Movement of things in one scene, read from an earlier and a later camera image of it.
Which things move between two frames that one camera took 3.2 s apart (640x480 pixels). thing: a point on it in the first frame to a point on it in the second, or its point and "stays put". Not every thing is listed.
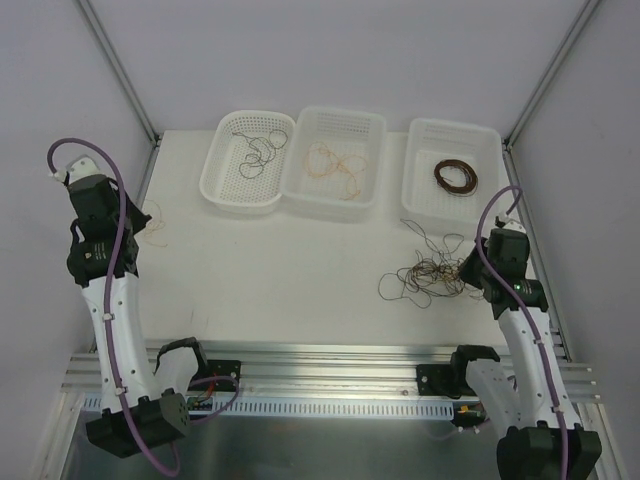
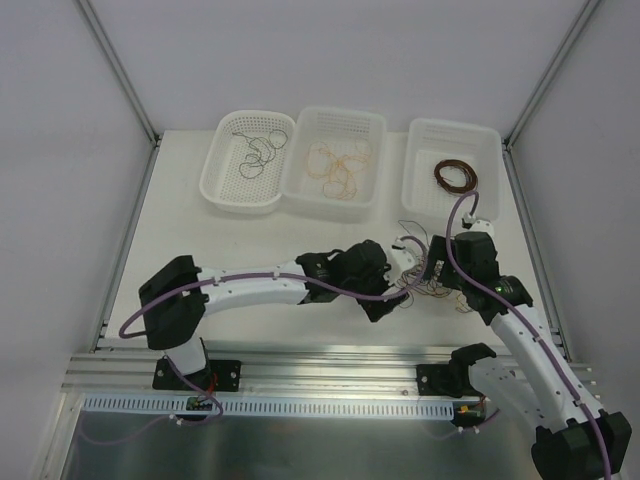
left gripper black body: x=135 y=223 to x=382 y=305
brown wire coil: x=472 y=180 stays put
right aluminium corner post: x=507 y=154 stays put
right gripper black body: x=470 y=270 to x=437 y=262
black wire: x=266 y=149 stays put
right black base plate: x=437 y=380 stays put
